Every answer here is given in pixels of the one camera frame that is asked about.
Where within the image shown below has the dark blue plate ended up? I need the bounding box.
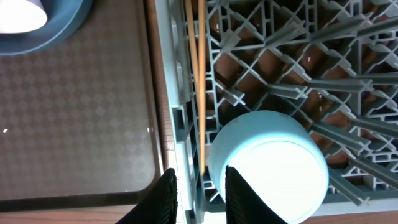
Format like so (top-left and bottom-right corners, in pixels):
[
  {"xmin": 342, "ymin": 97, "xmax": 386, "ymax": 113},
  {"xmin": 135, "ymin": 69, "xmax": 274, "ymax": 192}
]
[{"xmin": 1, "ymin": 0, "xmax": 93, "ymax": 56}]

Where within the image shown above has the grey dishwasher rack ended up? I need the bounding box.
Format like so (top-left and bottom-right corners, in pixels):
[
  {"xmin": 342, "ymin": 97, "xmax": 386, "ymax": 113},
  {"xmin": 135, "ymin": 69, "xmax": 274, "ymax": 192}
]
[{"xmin": 155, "ymin": 0, "xmax": 397, "ymax": 223}]

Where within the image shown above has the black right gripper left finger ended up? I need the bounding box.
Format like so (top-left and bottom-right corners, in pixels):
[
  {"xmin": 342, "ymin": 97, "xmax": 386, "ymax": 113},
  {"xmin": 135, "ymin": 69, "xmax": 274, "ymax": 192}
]
[{"xmin": 116, "ymin": 168, "xmax": 178, "ymax": 224}]

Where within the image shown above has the brown serving tray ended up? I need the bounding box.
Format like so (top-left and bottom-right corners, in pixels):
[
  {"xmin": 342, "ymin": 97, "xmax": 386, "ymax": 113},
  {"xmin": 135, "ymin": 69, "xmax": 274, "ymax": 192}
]
[{"xmin": 1, "ymin": 0, "xmax": 162, "ymax": 213}]

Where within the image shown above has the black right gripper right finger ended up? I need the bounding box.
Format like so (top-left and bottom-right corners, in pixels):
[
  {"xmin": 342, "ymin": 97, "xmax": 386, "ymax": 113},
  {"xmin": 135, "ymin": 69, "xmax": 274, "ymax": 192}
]
[{"xmin": 225, "ymin": 166, "xmax": 287, "ymax": 224}]

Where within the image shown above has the pink cup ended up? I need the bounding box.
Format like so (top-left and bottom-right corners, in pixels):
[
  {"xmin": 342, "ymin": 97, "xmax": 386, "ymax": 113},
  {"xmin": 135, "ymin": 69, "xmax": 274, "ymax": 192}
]
[{"xmin": 1, "ymin": 0, "xmax": 48, "ymax": 34}]

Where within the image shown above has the wooden chopstick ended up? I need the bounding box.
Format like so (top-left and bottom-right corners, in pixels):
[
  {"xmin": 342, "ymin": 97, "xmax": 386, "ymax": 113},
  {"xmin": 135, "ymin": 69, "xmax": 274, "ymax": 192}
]
[
  {"xmin": 185, "ymin": 0, "xmax": 200, "ymax": 103},
  {"xmin": 198, "ymin": 0, "xmax": 206, "ymax": 175}
]

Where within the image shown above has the light blue cup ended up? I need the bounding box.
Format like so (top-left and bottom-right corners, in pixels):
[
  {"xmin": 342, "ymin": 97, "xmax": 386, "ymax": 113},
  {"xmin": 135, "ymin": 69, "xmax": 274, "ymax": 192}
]
[{"xmin": 208, "ymin": 110, "xmax": 329, "ymax": 223}]

